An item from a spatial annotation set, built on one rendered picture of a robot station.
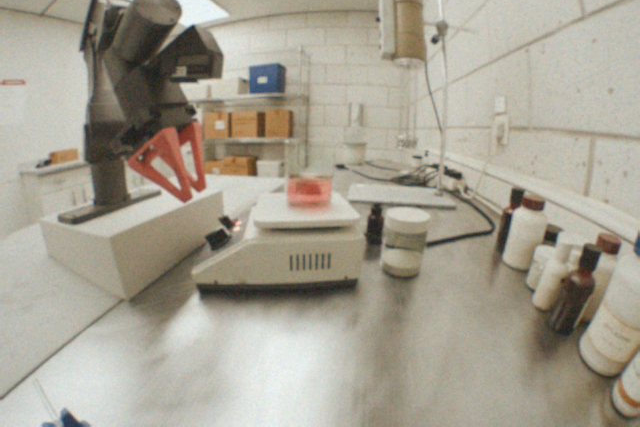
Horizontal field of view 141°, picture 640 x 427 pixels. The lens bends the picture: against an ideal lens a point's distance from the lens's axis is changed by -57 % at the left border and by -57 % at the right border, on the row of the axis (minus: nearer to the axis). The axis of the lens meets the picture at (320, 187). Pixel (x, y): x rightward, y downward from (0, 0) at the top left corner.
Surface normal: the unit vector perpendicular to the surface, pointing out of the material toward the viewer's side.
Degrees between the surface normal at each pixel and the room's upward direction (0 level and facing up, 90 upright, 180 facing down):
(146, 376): 0
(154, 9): 66
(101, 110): 52
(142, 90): 95
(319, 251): 90
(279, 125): 89
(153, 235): 90
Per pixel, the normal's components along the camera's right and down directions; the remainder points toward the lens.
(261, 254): 0.16, 0.22
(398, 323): 0.03, -0.98
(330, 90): -0.16, 0.22
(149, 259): 0.99, 0.06
